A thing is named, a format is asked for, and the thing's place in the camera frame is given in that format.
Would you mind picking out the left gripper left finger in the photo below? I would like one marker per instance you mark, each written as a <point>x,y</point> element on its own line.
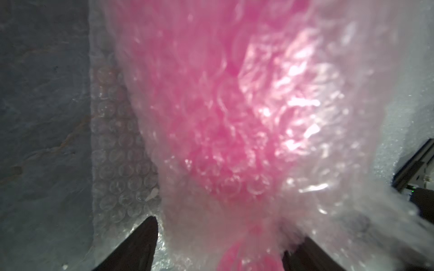
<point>136,252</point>

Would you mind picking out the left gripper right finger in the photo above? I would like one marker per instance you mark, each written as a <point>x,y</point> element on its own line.
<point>309,257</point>

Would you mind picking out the bubble wrap of pink glass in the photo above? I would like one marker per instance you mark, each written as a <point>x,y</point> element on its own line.
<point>329,195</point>

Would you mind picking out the bubble wrap of yellow-orange glass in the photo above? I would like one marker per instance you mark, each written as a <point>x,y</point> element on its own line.
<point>409,120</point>

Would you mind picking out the pink glass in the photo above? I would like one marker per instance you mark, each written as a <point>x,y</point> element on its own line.
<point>222,89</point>

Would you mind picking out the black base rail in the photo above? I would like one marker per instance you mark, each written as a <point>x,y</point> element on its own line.
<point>416,170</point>

